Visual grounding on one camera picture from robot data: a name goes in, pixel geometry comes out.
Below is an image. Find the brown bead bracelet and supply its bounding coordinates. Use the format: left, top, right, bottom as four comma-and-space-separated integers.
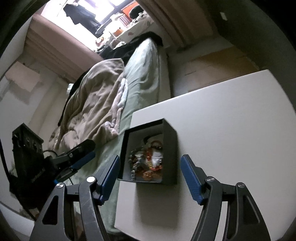
128, 148, 163, 182

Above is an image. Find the black jewelry box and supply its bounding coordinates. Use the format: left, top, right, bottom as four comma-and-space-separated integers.
118, 118, 178, 185

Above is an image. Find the colourful jewelry pile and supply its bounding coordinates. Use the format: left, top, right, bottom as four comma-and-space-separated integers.
137, 134, 164, 181

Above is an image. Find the beige blanket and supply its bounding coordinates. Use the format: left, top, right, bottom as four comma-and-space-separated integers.
48, 58, 128, 154

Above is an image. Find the black bag on floor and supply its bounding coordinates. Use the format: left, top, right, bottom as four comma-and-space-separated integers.
9, 155, 77, 218

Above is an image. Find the black device with display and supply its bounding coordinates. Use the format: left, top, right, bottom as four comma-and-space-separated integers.
12, 123, 44, 162

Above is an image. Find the green bed mattress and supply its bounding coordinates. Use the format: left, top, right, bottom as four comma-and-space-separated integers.
64, 37, 172, 236

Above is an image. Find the pink curtain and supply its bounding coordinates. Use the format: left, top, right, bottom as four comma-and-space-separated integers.
24, 14, 103, 83

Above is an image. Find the black clothing on bed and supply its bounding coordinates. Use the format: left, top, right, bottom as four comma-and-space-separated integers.
58, 32, 164, 126

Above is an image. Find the black hanging garment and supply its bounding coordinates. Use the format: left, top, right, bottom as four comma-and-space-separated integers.
63, 4, 101, 32

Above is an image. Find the cluttered desk by window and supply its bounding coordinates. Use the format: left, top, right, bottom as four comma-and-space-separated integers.
95, 1, 154, 52

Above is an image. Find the cardboard box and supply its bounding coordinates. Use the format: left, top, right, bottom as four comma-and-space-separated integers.
184, 47, 259, 92

